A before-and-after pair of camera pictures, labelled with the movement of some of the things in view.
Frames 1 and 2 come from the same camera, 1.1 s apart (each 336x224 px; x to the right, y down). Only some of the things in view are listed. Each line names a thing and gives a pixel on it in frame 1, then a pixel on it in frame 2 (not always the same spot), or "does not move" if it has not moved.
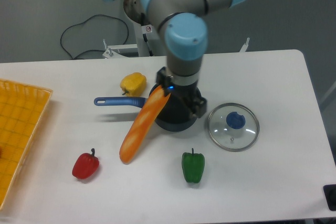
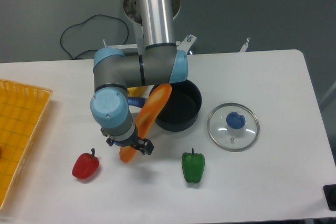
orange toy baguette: [143, 123] does not move
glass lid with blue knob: [233, 127] does not move
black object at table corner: [329, 190] does not move
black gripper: [189, 95] -> [145, 145]
